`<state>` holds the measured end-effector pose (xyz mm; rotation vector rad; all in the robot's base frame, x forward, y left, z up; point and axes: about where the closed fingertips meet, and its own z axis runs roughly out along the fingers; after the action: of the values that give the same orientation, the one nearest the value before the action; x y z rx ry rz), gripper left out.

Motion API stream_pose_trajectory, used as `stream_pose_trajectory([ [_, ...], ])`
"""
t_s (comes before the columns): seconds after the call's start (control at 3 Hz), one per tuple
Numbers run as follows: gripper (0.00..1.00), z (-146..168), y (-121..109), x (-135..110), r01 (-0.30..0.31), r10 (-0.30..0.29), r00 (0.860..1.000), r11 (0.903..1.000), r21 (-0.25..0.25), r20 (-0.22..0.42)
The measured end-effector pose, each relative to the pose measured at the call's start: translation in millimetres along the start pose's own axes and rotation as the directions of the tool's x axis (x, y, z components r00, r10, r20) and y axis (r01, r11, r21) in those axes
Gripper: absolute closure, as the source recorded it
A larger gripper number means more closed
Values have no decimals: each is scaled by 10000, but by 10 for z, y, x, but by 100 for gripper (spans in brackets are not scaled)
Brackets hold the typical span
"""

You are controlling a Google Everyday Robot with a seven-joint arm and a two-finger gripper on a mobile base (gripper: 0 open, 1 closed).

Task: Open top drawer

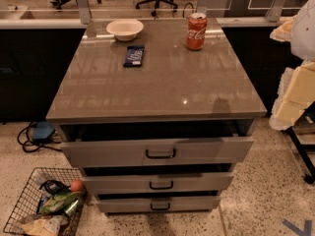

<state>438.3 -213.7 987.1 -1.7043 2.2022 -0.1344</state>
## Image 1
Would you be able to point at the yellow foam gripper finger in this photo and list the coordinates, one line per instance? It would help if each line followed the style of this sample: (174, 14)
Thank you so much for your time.
(296, 93)

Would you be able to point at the grey top drawer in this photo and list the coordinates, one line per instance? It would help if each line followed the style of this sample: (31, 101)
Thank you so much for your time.
(157, 152)

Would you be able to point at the grey drawer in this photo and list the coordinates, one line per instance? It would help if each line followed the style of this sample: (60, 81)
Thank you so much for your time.
(159, 204)
(157, 152)
(136, 184)

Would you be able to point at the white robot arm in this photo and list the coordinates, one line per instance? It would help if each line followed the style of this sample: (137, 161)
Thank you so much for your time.
(299, 31)

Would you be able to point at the grey middle drawer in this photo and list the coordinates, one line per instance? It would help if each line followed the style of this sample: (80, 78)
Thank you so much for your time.
(136, 184)

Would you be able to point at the grey drawer cabinet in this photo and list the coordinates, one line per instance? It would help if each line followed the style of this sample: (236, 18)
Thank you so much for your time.
(176, 94)

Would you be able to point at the grey bottom drawer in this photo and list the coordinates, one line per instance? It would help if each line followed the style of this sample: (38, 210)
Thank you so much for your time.
(159, 204)

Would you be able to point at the red coca-cola can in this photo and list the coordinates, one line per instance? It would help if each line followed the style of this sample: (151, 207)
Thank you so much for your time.
(197, 25)

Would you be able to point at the dark blue snack bar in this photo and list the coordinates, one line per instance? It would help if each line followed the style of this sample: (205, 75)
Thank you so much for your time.
(134, 56)

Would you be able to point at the white bowl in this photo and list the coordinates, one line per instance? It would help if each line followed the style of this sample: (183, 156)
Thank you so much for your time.
(125, 29)

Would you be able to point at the orange ball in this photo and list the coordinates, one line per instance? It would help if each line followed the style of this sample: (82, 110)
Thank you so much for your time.
(76, 185)

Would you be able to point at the green snack bag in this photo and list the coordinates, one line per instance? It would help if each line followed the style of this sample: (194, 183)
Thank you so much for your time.
(58, 202)

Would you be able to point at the blue foot pedal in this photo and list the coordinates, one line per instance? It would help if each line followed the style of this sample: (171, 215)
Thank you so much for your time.
(43, 131)

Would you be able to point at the black coiled item in basket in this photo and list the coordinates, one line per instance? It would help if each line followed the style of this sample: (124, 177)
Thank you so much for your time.
(55, 187)

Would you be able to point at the yellow snack packet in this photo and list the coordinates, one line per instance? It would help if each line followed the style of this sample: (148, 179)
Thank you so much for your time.
(44, 226)

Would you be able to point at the black cart frame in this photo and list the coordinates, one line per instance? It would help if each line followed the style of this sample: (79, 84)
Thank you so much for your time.
(302, 134)

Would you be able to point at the black wire basket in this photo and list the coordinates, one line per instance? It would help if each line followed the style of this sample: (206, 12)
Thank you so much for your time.
(29, 199)

